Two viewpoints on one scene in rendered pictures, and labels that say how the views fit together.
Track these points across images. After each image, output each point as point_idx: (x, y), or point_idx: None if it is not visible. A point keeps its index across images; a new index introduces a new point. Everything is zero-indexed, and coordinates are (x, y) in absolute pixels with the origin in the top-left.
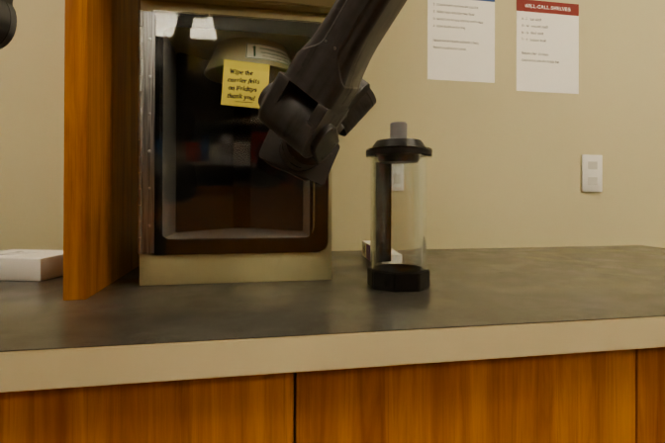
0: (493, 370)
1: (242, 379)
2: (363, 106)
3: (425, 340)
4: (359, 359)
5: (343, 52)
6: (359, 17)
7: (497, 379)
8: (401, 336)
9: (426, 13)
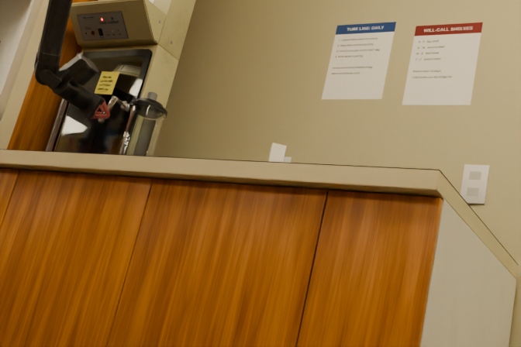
0: (85, 182)
1: (4, 172)
2: (83, 69)
3: (53, 156)
4: (31, 161)
5: (42, 41)
6: (44, 28)
7: (85, 187)
8: (46, 153)
9: (331, 48)
